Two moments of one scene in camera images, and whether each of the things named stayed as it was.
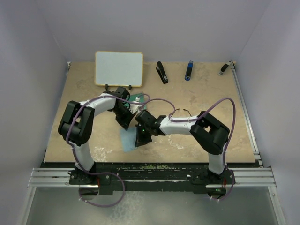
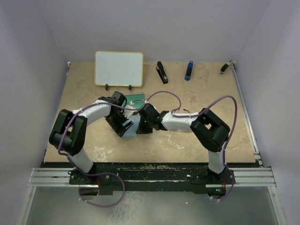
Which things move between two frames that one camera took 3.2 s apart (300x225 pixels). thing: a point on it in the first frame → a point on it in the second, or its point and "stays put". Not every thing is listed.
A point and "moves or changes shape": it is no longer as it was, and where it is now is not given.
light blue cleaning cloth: [129, 138] moves or changes shape
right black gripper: [142, 140] → [142, 129]
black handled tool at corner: [224, 68] stays put
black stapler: [162, 72] stays put
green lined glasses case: [137, 98] stays put
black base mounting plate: [103, 178] stays put
